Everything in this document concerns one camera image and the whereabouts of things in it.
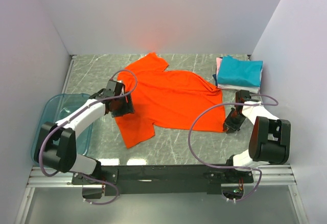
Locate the folded teal t-shirt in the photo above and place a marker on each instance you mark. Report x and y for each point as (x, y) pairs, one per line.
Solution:
(239, 73)

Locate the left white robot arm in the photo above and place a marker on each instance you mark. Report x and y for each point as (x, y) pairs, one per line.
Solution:
(56, 147)

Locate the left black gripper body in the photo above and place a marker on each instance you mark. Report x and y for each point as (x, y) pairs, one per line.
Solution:
(122, 107)

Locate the folded pink t-shirt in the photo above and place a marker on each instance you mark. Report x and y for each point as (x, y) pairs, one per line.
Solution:
(218, 64)

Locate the blue plastic bin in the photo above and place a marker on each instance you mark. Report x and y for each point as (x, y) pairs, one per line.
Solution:
(59, 107)

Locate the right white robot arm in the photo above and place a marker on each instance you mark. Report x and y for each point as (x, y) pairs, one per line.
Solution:
(270, 139)

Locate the orange t-shirt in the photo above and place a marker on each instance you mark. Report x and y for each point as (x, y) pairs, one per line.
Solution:
(168, 99)

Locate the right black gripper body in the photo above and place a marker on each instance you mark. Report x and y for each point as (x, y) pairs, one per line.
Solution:
(234, 120)

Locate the black base bar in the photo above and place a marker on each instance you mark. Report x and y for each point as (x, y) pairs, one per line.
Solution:
(147, 179)

